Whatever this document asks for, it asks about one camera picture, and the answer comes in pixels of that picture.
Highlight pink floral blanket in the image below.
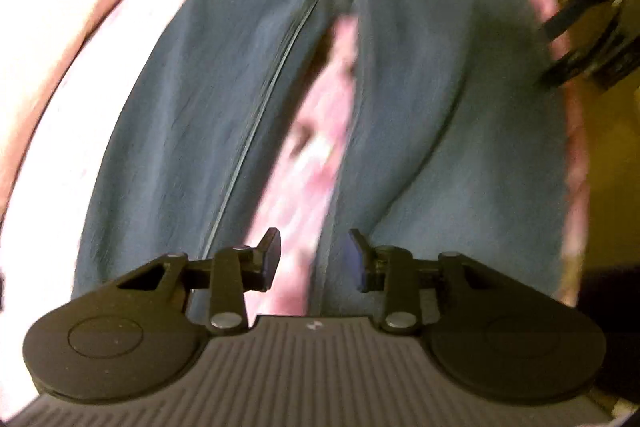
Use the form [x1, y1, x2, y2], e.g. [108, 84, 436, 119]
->
[190, 0, 592, 315]

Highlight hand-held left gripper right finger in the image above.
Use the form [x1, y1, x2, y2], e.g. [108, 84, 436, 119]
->
[348, 228, 507, 334]

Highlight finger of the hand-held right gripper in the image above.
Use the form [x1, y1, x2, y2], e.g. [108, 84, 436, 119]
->
[539, 24, 640, 92]
[542, 0, 626, 44]

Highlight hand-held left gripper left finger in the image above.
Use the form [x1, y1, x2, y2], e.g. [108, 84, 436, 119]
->
[116, 227, 282, 334]

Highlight blue denim jeans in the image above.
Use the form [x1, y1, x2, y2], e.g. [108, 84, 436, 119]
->
[72, 0, 577, 319]

